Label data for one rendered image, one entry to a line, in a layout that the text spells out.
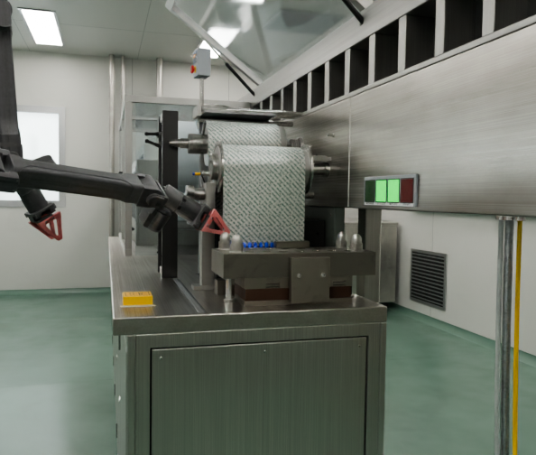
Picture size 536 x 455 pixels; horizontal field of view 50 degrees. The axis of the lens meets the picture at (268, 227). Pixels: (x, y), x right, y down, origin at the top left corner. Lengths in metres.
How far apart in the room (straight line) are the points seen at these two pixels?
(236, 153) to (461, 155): 0.68
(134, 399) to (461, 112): 0.91
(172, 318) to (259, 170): 0.51
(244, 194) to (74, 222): 5.62
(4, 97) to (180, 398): 0.90
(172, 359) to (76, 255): 5.85
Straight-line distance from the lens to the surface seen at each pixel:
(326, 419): 1.47
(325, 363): 1.43
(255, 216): 1.58
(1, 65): 1.69
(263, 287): 1.41
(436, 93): 1.21
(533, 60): 1.00
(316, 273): 1.41
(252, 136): 1.83
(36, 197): 1.67
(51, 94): 7.21
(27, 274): 7.20
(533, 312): 4.57
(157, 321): 1.30
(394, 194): 1.32
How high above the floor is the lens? 1.17
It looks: 3 degrees down
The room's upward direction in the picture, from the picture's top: 1 degrees clockwise
